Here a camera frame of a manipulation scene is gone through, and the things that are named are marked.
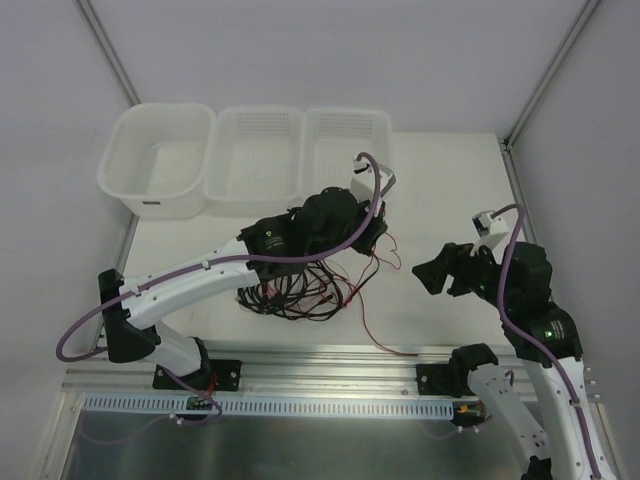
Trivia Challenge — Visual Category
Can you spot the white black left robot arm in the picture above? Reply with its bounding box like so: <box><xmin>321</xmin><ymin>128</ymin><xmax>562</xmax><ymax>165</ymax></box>
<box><xmin>98</xmin><ymin>187</ymin><xmax>386</xmax><ymax>389</ymax></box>

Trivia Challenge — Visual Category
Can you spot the white solid plastic tub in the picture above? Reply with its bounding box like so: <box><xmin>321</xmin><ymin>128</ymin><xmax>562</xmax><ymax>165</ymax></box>
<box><xmin>97</xmin><ymin>103</ymin><xmax>217</xmax><ymax>220</ymax></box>

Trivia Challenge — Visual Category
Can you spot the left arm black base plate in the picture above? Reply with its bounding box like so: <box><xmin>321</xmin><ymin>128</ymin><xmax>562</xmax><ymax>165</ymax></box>
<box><xmin>152</xmin><ymin>359</ymin><xmax>243</xmax><ymax>392</ymax></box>

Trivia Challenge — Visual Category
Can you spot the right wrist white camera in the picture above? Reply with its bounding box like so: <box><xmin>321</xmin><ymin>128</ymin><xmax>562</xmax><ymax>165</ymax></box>
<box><xmin>471</xmin><ymin>211</ymin><xmax>510</xmax><ymax>255</ymax></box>

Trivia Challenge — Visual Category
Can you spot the aluminium frame rail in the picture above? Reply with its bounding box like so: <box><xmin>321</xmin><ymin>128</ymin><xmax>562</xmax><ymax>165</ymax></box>
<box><xmin>63</xmin><ymin>342</ymin><xmax>453</xmax><ymax>399</ymax></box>

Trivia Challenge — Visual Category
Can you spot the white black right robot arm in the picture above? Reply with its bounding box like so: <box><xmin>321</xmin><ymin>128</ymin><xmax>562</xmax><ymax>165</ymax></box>
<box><xmin>412</xmin><ymin>242</ymin><xmax>616</xmax><ymax>479</ymax></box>

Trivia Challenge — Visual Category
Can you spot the white perforated basket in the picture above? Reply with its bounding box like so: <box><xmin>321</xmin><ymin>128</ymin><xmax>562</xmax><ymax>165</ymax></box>
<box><xmin>300</xmin><ymin>108</ymin><xmax>394</xmax><ymax>200</ymax></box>
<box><xmin>203</xmin><ymin>106</ymin><xmax>302</xmax><ymax>217</ymax></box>

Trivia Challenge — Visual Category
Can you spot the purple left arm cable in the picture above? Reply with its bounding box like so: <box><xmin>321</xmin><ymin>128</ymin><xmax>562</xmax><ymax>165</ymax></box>
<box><xmin>54</xmin><ymin>152</ymin><xmax>381</xmax><ymax>362</ymax></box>

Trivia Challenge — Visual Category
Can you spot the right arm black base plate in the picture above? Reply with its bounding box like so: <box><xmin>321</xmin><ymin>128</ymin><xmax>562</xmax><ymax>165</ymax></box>
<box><xmin>415</xmin><ymin>364</ymin><xmax>474</xmax><ymax>398</ymax></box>

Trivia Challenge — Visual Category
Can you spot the middle white perforated basket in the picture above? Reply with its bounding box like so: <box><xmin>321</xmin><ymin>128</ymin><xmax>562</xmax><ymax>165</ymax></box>
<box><xmin>203</xmin><ymin>106</ymin><xmax>302</xmax><ymax>217</ymax></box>

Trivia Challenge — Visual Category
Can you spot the wrist white camera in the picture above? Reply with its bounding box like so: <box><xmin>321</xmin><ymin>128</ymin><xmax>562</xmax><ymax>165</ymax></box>
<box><xmin>471</xmin><ymin>211</ymin><xmax>510</xmax><ymax>255</ymax></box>
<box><xmin>349</xmin><ymin>157</ymin><xmax>396</xmax><ymax>202</ymax></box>

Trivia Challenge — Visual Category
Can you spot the thick red wire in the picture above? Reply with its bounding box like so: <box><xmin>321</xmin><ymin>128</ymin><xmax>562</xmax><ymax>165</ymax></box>
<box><xmin>344</xmin><ymin>232</ymin><xmax>419</xmax><ymax>357</ymax></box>

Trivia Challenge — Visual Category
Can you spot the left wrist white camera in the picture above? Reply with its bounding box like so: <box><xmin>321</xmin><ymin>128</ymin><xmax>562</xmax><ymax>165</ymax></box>
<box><xmin>349</xmin><ymin>157</ymin><xmax>396</xmax><ymax>202</ymax></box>

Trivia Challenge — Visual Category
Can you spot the white slotted cable duct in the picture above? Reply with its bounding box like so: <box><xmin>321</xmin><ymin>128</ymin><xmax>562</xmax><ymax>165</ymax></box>
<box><xmin>83</xmin><ymin>393</ymin><xmax>454</xmax><ymax>421</ymax></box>

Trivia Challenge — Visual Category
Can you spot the round black usb cable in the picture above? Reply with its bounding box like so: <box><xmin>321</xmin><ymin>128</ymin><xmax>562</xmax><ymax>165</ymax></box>
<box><xmin>235</xmin><ymin>257</ymin><xmax>371</xmax><ymax>325</ymax></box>

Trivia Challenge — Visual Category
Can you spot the right white perforated basket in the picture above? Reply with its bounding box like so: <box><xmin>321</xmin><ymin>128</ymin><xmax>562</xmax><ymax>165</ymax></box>
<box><xmin>300</xmin><ymin>108</ymin><xmax>394</xmax><ymax>200</ymax></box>

